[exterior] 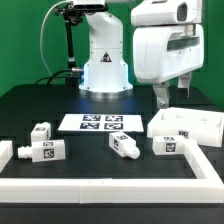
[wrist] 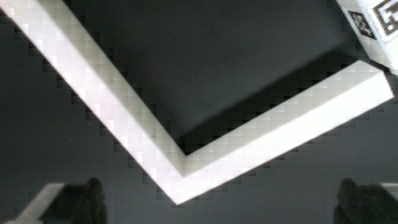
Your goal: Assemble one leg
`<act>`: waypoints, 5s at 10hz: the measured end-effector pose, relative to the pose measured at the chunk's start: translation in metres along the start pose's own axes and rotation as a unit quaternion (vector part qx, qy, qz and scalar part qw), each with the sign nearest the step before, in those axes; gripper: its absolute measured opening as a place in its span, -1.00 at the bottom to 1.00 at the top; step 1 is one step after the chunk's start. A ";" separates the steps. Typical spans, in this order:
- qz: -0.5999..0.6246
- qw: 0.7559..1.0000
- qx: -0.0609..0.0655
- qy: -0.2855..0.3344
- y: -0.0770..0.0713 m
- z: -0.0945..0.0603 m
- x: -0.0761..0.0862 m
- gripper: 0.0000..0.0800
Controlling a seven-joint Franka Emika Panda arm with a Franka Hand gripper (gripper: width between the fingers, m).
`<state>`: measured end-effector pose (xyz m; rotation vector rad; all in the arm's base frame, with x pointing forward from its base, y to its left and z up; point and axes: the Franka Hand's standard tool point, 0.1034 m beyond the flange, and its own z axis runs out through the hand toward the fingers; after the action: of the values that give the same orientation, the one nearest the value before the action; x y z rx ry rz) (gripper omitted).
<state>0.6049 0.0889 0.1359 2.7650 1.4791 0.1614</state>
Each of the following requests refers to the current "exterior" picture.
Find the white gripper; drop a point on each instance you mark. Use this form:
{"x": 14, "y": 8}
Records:
{"x": 163, "y": 53}

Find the white square tabletop part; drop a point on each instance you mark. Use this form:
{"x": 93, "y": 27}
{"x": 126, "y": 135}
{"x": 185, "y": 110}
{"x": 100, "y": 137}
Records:
{"x": 206, "y": 127}

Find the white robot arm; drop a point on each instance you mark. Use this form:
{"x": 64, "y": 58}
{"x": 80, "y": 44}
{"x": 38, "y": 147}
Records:
{"x": 105, "y": 72}

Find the white paper marker sheet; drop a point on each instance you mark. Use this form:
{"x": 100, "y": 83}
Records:
{"x": 101, "y": 123}

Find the white U-shaped fence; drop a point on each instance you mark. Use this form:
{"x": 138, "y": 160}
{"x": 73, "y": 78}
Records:
{"x": 205, "y": 187}

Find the black camera stand pole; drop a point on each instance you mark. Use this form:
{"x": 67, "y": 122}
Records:
{"x": 71, "y": 18}

